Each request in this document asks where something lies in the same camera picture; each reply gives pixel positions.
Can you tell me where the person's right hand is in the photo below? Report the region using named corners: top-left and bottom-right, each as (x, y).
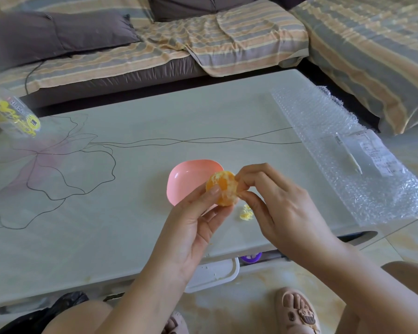
top-left (234, 163), bottom-right (349, 263)

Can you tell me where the person's left hand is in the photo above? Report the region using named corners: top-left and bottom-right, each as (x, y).
top-left (150, 184), bottom-right (235, 281)

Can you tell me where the pink plastic dish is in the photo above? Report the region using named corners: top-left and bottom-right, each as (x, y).
top-left (166, 159), bottom-right (225, 207)

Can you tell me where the orange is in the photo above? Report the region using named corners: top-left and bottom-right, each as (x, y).
top-left (205, 170), bottom-right (239, 207)

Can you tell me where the person's left forearm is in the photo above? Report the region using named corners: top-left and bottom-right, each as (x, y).
top-left (94, 260), bottom-right (192, 334)

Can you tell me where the person's left foot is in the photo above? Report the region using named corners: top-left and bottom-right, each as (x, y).
top-left (162, 311), bottom-right (189, 334)

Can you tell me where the person's foot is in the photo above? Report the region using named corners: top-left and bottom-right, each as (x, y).
top-left (162, 311), bottom-right (189, 334)
top-left (274, 287), bottom-right (321, 334)

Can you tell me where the person's right foot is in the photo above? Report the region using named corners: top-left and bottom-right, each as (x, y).
top-left (274, 287), bottom-right (321, 334)

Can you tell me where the person's right leg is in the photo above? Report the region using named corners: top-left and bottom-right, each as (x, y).
top-left (334, 261), bottom-right (418, 334)

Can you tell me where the person's leg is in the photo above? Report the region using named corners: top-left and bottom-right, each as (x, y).
top-left (41, 300), bottom-right (114, 334)
top-left (334, 261), bottom-right (418, 334)

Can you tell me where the person's left leg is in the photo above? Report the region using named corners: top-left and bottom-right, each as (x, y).
top-left (41, 300), bottom-right (114, 334)

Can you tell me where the white plastic container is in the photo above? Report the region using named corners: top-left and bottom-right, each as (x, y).
top-left (184, 257), bottom-right (240, 293)

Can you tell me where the thin white stick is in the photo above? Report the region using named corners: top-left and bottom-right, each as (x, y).
top-left (335, 132), bottom-right (363, 175)

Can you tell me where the clear bubble wrap sheet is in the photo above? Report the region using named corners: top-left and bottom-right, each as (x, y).
top-left (271, 85), bottom-right (418, 226)

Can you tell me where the clear plastic bag paper label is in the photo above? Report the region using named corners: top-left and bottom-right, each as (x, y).
top-left (335, 129), bottom-right (410, 178)

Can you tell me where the black plastic bag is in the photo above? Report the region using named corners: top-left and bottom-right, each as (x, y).
top-left (0, 291), bottom-right (90, 334)

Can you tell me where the dark brown sofa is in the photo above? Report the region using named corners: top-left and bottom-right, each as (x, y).
top-left (20, 55), bottom-right (382, 133)

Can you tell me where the striped sofa sheet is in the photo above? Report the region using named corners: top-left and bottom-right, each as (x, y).
top-left (0, 0), bottom-right (310, 98)
top-left (289, 0), bottom-right (418, 135)

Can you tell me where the clear bottle yellow label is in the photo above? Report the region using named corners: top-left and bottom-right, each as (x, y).
top-left (0, 85), bottom-right (42, 139)

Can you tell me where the dark purple cushion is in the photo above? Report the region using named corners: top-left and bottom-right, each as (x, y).
top-left (264, 0), bottom-right (316, 11)

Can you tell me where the grey upright cushion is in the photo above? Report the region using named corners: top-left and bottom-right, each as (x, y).
top-left (147, 0), bottom-right (262, 23)

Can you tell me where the grey flat pillow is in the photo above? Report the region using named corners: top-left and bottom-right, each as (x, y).
top-left (0, 11), bottom-right (142, 75)

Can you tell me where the purple plastic ring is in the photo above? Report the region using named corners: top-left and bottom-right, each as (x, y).
top-left (239, 252), bottom-right (263, 265)

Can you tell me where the black cable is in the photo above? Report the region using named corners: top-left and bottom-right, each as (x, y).
top-left (25, 60), bottom-right (46, 96)

